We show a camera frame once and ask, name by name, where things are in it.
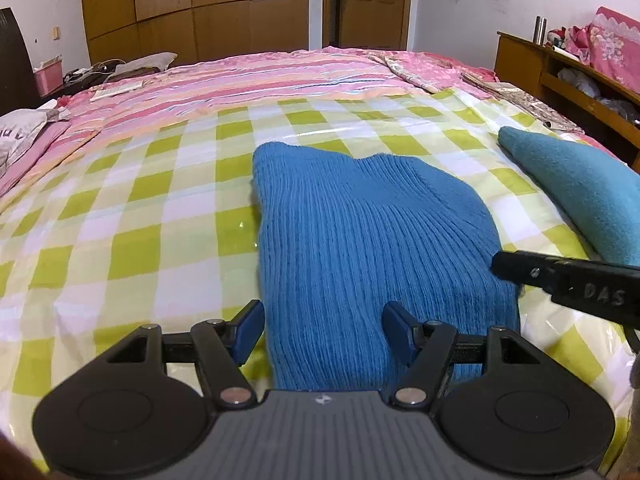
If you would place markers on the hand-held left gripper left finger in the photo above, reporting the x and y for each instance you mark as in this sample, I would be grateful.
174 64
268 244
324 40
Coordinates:
248 332

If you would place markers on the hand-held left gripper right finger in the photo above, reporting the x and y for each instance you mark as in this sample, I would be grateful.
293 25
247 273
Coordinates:
397 332

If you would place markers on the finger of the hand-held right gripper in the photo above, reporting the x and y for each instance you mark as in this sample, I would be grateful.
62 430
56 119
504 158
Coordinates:
520 271

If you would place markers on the blue knitted sweater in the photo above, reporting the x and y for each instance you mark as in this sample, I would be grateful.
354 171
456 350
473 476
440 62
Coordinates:
360 240

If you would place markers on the teal knitted garment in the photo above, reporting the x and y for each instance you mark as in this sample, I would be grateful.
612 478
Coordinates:
580 185

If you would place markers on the green checked plastic sheet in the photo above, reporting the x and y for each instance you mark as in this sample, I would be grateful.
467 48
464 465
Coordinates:
150 200

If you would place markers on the brown patterned cloth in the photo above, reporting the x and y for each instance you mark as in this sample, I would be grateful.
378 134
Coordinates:
525 102

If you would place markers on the dark plastic bag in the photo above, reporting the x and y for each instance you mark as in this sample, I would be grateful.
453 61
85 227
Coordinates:
620 110

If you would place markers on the white plastic bag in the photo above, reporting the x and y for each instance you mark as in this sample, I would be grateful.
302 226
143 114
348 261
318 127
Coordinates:
579 82

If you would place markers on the wooden bedside shelf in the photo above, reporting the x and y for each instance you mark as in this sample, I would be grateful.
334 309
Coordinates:
520 60

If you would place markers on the pink floral blanket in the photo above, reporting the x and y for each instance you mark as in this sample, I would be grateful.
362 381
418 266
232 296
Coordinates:
425 65

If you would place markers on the red floral cloth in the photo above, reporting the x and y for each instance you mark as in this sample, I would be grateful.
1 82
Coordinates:
572 40

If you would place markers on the metal flask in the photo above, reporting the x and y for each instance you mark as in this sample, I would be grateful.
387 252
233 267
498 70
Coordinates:
540 30

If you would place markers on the pink striped bedsheet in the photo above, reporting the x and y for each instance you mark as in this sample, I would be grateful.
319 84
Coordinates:
210 90

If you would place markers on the grey pillow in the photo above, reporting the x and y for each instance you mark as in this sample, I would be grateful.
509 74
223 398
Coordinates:
142 65

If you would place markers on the white printed pillow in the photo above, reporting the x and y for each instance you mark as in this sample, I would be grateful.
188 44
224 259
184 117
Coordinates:
25 135

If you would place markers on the wooden door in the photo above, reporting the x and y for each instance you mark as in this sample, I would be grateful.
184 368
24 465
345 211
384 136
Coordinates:
372 5

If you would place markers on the pink box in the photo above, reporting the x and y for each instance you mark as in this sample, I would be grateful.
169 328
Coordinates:
49 76

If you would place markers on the wooden wardrobe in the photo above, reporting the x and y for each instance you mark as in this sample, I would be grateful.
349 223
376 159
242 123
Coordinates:
200 5

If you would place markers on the dark wooden headboard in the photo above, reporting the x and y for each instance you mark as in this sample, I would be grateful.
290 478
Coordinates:
15 65

